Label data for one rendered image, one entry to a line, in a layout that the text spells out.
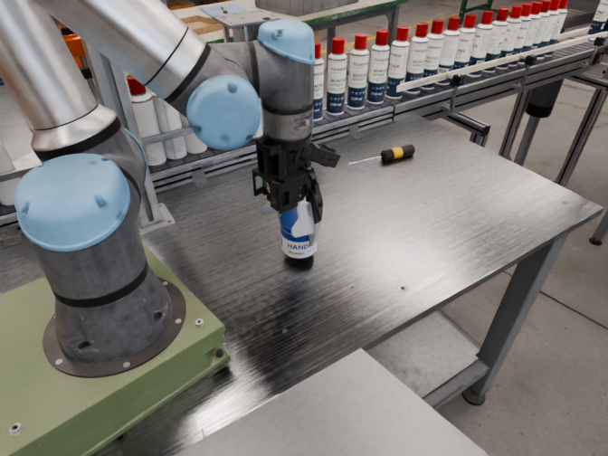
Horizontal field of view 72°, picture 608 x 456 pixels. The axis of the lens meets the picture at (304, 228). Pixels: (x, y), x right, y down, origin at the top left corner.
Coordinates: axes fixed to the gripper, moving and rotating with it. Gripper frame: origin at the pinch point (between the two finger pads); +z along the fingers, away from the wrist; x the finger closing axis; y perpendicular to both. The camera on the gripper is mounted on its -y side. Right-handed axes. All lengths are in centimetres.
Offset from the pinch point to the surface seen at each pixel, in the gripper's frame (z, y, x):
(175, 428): 6.8, 35.2, 14.6
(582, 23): 0, -207, -27
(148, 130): -7.5, 8.2, -40.8
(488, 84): 3, -104, -18
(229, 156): 2.6, -7.9, -35.0
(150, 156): -1.1, 9.0, -41.2
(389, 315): 6.6, -1.0, 21.7
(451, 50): -10, -86, -25
